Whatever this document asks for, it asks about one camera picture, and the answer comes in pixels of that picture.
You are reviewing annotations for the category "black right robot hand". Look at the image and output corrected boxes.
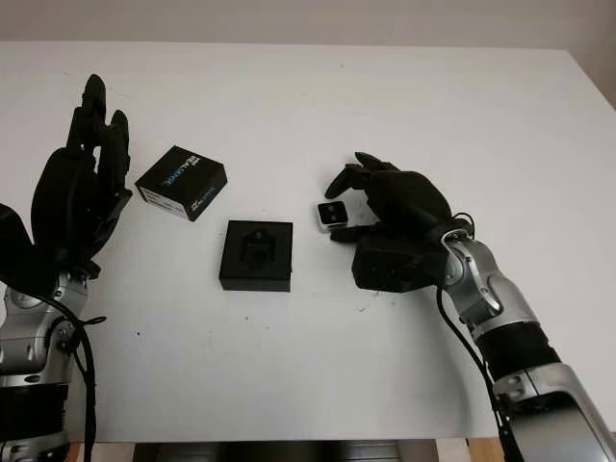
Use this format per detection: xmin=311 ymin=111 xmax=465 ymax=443
xmin=324 ymin=151 xmax=456 ymax=244

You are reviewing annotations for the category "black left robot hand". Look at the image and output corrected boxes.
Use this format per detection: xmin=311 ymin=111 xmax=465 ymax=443
xmin=31 ymin=74 xmax=134 ymax=280

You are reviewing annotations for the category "small silver depth camera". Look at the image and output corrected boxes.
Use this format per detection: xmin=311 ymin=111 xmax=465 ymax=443
xmin=316 ymin=199 xmax=376 ymax=234

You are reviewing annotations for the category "black printed box lid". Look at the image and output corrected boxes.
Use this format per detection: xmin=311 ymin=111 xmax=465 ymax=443
xmin=134 ymin=143 xmax=228 ymax=222

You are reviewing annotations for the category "black box base with foam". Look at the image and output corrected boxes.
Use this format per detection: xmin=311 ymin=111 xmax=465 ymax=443
xmin=218 ymin=219 xmax=294 ymax=294

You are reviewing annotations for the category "dark robot torso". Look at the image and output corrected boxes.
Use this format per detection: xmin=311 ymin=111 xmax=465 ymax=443
xmin=134 ymin=440 xmax=437 ymax=462

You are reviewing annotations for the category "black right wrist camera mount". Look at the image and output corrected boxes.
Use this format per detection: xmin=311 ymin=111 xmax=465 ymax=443
xmin=349 ymin=238 xmax=447 ymax=294

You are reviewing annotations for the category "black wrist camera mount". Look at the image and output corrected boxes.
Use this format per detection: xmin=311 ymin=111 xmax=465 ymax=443
xmin=0 ymin=201 xmax=39 ymax=288
xmin=349 ymin=238 xmax=447 ymax=294

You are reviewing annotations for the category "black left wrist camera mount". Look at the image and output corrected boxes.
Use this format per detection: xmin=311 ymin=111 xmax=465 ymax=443
xmin=0 ymin=201 xmax=39 ymax=288

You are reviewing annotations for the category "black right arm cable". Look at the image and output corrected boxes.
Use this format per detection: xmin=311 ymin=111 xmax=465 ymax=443
xmin=437 ymin=211 xmax=519 ymax=462

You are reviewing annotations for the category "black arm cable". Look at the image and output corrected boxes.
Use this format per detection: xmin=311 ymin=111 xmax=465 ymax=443
xmin=26 ymin=295 xmax=108 ymax=462
xmin=437 ymin=211 xmax=519 ymax=462

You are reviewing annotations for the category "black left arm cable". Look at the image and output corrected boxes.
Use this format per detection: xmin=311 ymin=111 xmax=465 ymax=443
xmin=26 ymin=295 xmax=108 ymax=462

